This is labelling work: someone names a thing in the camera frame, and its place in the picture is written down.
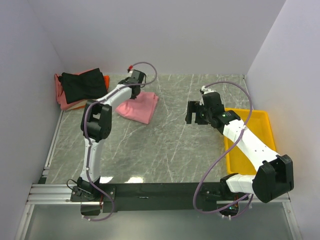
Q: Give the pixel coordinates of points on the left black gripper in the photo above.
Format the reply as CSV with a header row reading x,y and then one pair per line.
x,y
134,97

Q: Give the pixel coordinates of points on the pink t shirt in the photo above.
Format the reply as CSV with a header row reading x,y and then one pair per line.
x,y
141,109

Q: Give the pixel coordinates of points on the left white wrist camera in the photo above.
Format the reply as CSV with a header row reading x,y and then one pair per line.
x,y
130,68

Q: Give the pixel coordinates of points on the orange folded t shirt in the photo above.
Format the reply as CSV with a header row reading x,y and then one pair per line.
x,y
106,81

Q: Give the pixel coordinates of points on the black folded t shirt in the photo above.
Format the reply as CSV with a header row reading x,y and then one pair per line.
x,y
87,85

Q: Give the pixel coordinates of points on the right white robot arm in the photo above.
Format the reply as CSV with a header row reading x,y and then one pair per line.
x,y
274,172

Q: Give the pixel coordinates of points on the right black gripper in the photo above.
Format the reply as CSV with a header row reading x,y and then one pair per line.
x,y
194,106

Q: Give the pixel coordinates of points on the salmon folded t shirt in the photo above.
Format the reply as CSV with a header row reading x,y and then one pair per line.
x,y
60,95

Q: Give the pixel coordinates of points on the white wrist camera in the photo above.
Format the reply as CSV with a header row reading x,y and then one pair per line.
x,y
205,90
130,68

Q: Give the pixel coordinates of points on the cream folded t shirt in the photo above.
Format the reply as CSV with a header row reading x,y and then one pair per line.
x,y
79,105

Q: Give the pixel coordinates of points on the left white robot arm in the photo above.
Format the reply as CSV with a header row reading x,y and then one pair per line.
x,y
96,125

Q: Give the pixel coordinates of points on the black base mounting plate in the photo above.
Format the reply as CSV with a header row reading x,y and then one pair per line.
x,y
118,197

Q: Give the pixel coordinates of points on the aluminium frame rail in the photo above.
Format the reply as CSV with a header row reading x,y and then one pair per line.
x,y
52,194

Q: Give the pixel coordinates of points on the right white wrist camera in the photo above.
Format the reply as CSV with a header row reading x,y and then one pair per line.
x,y
205,90

